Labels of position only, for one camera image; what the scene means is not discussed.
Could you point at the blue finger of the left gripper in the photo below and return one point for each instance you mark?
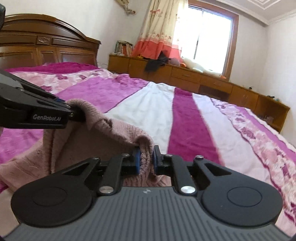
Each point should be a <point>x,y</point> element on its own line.
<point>59,100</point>

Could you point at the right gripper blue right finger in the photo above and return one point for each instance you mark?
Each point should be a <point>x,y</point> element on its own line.
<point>157,160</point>

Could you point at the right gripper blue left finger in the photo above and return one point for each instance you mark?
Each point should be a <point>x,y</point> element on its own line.
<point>136,161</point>

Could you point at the dusty pink knit cardigan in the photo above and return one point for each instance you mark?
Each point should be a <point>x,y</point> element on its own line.
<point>99,136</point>

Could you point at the purple pink floral bedspread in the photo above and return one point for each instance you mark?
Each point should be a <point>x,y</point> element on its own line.
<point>182,123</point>

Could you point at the dark wooden headboard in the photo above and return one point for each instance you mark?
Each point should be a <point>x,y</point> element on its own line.
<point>29,40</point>

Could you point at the row of books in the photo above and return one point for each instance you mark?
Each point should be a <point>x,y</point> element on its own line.
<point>123,48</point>

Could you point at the long low wooden cabinet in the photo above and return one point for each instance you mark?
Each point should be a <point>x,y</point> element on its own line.
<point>269,110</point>

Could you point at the black garment on cabinet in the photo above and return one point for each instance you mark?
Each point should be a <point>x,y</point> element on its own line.
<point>154,64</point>

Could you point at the cream and coral curtain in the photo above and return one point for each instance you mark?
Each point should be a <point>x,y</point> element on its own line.
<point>163,30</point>

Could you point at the window with wooden frame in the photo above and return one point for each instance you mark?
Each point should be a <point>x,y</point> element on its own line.
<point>205,38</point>

